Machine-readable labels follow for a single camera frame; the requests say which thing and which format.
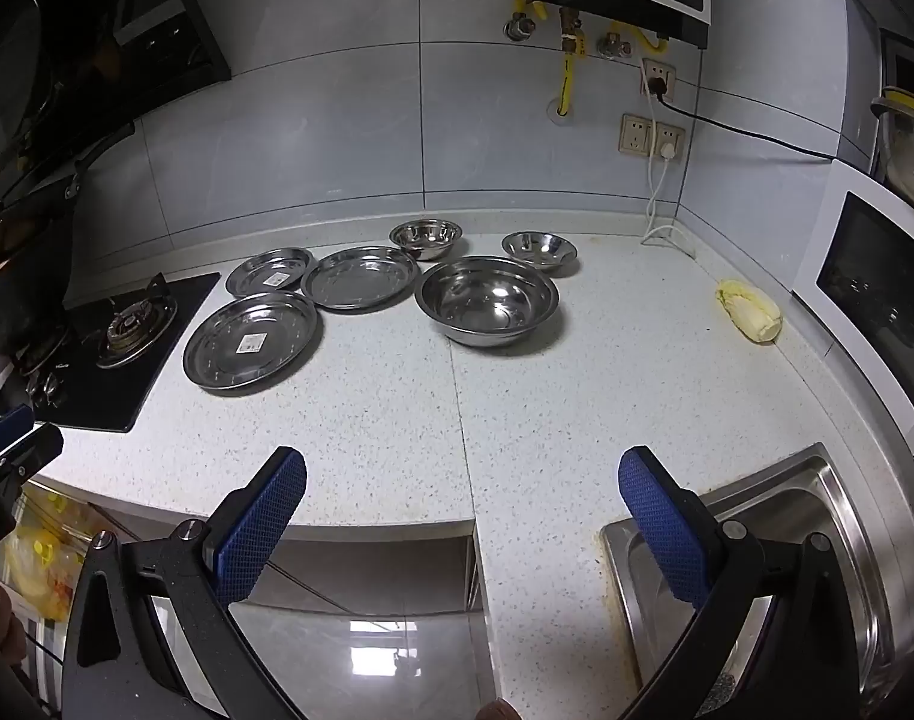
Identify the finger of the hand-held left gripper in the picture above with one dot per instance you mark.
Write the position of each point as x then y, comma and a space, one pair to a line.
33, 446
7, 424

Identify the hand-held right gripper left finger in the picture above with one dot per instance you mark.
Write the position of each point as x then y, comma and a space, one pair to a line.
266, 525

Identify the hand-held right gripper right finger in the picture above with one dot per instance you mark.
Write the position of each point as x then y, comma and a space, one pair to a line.
663, 525

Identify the large steel plate with sticker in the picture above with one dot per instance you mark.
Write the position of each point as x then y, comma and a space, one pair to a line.
228, 364

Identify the small steel plate with sticker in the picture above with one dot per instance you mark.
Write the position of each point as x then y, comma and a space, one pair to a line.
258, 268

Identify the plain steel plate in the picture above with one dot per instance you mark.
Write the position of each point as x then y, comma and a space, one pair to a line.
359, 277

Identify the large steel bowl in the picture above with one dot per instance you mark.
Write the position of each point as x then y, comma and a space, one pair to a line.
487, 304

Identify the small steel bowl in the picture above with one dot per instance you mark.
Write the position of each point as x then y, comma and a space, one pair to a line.
425, 236
539, 249

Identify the yellow plastic bag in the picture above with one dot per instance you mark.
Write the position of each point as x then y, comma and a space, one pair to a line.
45, 562

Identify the black wok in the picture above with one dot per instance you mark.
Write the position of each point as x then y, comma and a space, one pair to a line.
22, 292

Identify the stainless steel sink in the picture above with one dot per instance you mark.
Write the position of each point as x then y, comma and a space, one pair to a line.
790, 480

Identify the black gas stove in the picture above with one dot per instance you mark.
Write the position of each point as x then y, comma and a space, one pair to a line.
183, 315

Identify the napa cabbage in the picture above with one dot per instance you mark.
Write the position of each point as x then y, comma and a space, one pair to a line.
749, 311

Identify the white microwave oven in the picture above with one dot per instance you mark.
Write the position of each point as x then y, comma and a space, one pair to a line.
817, 240

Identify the black range hood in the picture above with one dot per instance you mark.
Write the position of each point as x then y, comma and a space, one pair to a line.
164, 15

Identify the metal pot with glass lid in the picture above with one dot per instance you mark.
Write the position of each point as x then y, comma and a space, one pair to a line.
910, 157

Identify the metal pipe valve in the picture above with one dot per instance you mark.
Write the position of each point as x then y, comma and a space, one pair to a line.
614, 45
517, 26

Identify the double wall socket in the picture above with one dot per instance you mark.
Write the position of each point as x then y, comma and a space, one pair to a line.
637, 133

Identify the single wall socket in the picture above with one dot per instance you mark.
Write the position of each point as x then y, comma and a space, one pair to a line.
663, 71

